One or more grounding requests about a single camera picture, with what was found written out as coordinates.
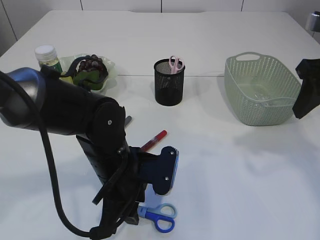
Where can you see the yellow tea bottle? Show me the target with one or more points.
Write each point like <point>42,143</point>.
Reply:
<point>46,55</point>

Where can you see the black mesh pen holder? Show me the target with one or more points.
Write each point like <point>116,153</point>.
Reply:
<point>168,88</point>

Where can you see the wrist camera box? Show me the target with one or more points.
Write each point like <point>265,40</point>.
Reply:
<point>313,22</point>
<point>159,170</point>

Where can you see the pink scissors with sheath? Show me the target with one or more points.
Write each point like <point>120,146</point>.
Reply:
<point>176,64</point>

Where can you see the green plastic woven basket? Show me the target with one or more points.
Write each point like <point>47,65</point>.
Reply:
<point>262,91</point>

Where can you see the clear plastic sheet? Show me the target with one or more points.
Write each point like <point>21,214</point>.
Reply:
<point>259,96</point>

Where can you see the red glitter pen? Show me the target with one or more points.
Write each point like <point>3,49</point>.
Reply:
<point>151,143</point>

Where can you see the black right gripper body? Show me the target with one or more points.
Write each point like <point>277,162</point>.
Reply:
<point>308,70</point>

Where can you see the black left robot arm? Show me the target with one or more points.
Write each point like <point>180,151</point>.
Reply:
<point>41,101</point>

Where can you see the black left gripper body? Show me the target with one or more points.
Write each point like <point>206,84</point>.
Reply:
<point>121,191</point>

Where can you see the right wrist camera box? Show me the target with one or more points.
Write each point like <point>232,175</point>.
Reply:
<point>313,22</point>

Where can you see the silver glitter pen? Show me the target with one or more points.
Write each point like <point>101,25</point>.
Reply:
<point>127,120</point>

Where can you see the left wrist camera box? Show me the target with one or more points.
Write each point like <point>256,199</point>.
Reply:
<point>159,170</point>

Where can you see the blue scissors with sheath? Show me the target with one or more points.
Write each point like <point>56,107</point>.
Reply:
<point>155,214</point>

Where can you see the green wavy glass plate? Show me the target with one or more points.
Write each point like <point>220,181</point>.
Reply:
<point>69,63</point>

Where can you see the purple grape bunch with leaves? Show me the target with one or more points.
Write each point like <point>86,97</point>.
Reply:
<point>90,73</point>

